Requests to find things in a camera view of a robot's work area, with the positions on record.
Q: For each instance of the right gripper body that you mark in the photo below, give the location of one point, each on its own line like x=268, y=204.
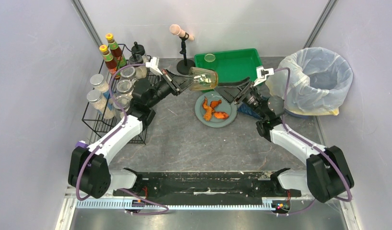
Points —
x=242, y=95

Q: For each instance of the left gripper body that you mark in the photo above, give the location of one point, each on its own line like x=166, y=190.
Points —
x=172, y=82

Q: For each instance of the amber glass cup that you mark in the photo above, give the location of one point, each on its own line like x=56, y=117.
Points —
x=203, y=79

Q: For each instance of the black lid spice jar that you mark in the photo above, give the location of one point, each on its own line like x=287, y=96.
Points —
x=141, y=71

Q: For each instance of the green glass cup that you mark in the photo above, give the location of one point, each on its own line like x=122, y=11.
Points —
x=210, y=61

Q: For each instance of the small glass jar rice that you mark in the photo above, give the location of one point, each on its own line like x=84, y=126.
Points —
x=130, y=73

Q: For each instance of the glass jar silver rim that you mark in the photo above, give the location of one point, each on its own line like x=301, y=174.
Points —
x=124, y=88

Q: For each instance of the black knob lid jar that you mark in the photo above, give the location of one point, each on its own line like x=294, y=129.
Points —
x=140, y=49

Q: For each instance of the sauce bottle yellow cap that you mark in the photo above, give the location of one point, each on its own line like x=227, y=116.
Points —
x=110, y=61

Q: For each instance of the blue label spice jar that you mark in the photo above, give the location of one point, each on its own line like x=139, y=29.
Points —
x=99, y=82
x=99, y=102

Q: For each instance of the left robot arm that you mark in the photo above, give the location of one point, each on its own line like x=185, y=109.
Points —
x=89, y=166

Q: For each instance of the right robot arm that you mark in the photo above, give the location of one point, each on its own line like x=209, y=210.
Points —
x=327, y=174

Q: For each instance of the grey round plate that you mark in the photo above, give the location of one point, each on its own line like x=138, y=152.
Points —
x=224, y=106

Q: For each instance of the dark blue leaf plate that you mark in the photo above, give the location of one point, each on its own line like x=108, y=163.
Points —
x=245, y=109

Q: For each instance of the black microphone stand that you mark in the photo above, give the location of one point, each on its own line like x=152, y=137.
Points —
x=184, y=65

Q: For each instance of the orange chicken drumstick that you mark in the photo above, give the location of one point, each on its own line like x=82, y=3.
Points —
x=214, y=104

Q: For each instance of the orange fried chicken piece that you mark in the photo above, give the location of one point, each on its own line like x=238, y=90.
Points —
x=221, y=115

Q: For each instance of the green plastic tray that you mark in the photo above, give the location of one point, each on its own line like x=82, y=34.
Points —
x=232, y=66

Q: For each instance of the orange chicken wing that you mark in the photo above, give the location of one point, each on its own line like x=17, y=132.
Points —
x=207, y=108

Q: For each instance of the orange breaded chicken strip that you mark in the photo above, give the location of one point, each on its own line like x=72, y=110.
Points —
x=208, y=114

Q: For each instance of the beige microphone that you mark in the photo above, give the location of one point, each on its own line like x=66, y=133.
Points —
x=176, y=30

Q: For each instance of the trash bin with plastic bag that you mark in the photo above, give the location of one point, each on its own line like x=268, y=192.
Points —
x=313, y=81

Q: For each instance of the purple plastic base cover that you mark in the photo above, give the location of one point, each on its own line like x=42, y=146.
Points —
x=81, y=144

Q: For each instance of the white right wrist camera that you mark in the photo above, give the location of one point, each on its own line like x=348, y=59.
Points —
x=262, y=75

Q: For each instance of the black wire rack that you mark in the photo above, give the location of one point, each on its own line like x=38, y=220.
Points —
x=100, y=125

